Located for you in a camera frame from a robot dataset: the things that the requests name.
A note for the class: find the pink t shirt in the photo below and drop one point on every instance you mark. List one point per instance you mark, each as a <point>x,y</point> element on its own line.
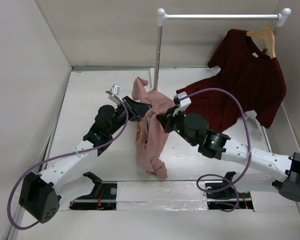
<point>150,144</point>

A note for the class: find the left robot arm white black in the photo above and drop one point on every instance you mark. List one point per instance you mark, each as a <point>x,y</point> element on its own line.
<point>41,193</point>

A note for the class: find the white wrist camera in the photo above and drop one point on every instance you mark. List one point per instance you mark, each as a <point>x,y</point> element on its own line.
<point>182,102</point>
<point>114,94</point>

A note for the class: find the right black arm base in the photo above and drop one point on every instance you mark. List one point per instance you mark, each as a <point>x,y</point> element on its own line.
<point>226,200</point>

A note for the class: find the cream plastic hanger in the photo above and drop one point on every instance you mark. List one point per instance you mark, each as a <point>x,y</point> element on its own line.
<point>151,119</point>

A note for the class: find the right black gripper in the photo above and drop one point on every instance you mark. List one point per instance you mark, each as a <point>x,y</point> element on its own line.
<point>167,118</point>

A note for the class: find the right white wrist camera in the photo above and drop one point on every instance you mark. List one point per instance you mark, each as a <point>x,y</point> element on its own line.
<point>182,102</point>

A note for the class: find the wooden hanger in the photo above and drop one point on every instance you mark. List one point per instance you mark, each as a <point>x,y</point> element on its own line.
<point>267,35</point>

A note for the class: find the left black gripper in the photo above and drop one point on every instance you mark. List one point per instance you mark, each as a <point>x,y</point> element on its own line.
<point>137,110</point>

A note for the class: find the dark red t shirt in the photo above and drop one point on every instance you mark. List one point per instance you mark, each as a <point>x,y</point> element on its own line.
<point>249,80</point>

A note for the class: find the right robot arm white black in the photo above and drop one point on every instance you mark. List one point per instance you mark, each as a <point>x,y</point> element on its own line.
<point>281,173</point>

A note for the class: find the metal clothes rack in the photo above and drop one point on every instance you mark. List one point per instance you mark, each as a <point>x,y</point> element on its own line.
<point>180,40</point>

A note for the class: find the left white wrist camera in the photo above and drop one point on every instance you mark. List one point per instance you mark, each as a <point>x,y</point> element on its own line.
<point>114,94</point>

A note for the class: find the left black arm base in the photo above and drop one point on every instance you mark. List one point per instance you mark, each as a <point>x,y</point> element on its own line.
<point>102,197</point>

